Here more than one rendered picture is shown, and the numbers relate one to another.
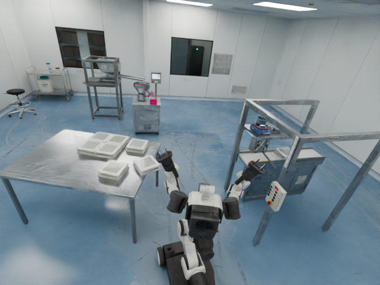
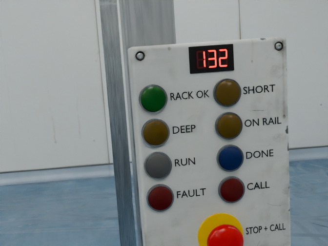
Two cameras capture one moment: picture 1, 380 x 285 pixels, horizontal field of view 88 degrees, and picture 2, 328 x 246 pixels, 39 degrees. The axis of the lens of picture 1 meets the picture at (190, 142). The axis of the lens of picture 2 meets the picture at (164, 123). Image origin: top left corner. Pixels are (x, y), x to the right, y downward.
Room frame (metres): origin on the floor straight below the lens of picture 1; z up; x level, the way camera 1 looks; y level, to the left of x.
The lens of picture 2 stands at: (1.49, -0.41, 1.07)
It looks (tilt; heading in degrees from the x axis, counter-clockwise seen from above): 10 degrees down; 279
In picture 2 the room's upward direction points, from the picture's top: 4 degrees counter-clockwise
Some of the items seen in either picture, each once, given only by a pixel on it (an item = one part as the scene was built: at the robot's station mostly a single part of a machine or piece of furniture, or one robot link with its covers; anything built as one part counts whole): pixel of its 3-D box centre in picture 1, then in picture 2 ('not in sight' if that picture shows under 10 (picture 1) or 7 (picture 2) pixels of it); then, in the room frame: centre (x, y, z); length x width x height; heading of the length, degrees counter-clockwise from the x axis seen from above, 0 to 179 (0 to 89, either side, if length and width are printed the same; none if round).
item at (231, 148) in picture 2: not in sight; (230, 158); (1.50, -0.90, 0.94); 0.03 x 0.01 x 0.03; 17
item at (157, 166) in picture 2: not in sight; (158, 166); (1.57, -0.88, 0.94); 0.03 x 0.01 x 0.03; 17
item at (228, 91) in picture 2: not in sight; (227, 92); (1.50, -0.90, 1.01); 0.03 x 0.01 x 0.03; 17
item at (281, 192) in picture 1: (275, 196); (209, 155); (1.52, -0.93, 0.94); 0.17 x 0.06 x 0.26; 17
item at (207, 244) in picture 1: (202, 238); not in sight; (1.04, -0.19, 0.81); 0.28 x 0.13 x 0.18; 22
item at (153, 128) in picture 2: not in sight; (155, 133); (1.57, -0.88, 0.98); 0.03 x 0.01 x 0.03; 17
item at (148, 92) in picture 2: not in sight; (153, 98); (1.57, -0.88, 1.01); 0.03 x 0.01 x 0.03; 17
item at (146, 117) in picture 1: (147, 115); not in sight; (4.43, 1.11, 0.38); 0.63 x 0.57 x 0.76; 102
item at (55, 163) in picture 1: (92, 157); not in sight; (2.02, 1.21, 0.80); 1.50 x 1.10 x 0.04; 86
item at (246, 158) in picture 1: (283, 157); not in sight; (2.56, -1.42, 0.77); 1.35 x 0.25 x 0.05; 107
